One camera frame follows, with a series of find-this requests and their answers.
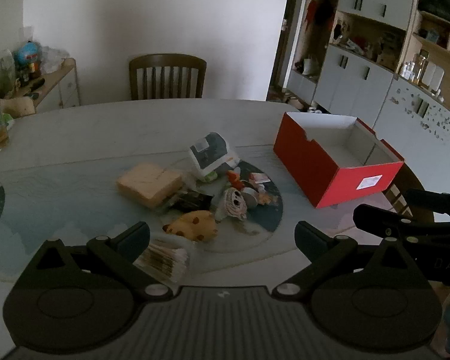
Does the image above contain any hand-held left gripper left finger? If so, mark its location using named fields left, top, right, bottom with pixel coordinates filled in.
left=13, top=221, right=174, bottom=301

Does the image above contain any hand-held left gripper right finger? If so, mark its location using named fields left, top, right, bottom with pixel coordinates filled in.
left=272, top=220, right=432, bottom=301

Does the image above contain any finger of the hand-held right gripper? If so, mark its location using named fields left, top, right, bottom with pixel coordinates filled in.
left=353, top=204, right=450, bottom=247
left=397, top=189, right=450, bottom=218

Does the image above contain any cotton swab pack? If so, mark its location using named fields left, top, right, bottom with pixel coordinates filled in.
left=134, top=243, right=191, bottom=284

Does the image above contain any yellow spotted plush toy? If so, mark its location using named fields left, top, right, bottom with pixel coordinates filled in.
left=162, top=210, right=219, bottom=241

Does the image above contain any tan sponge block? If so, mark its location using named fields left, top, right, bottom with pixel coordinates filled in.
left=116, top=162, right=183, bottom=209

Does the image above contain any dark foil packet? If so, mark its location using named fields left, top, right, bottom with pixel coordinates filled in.
left=170, top=189, right=214, bottom=212

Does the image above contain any grey tape roll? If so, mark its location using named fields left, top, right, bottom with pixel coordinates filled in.
left=242, top=187, right=262, bottom=209

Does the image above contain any red cardboard box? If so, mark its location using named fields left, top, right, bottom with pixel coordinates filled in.
left=273, top=111, right=405, bottom=209

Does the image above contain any cream striped face doll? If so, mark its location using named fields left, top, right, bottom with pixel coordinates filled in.
left=214, top=187, right=248, bottom=222

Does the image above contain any small orange toy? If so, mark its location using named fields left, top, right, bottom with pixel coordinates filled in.
left=227, top=170, right=245, bottom=190

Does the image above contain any brown curved-back wooden chair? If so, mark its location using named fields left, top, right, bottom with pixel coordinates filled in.
left=383, top=161, right=436, bottom=229

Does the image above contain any white canister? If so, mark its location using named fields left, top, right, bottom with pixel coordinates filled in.
left=428, top=62, right=445, bottom=89

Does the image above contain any white side cabinet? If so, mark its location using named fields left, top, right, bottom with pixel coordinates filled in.
left=7, top=58, right=81, bottom=115

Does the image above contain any dark wooden slatted chair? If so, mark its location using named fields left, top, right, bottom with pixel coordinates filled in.
left=129, top=53, right=208, bottom=101

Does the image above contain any tan paper bag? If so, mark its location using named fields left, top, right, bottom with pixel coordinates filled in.
left=2, top=97, right=37, bottom=118

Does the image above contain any clear plastic bag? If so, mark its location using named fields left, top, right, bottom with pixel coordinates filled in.
left=41, top=46, right=69, bottom=74

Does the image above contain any blue globe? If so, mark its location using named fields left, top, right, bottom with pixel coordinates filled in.
left=14, top=41, right=43, bottom=65

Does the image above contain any white wall cabinet unit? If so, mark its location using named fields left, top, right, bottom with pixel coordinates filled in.
left=285, top=0, right=450, bottom=211

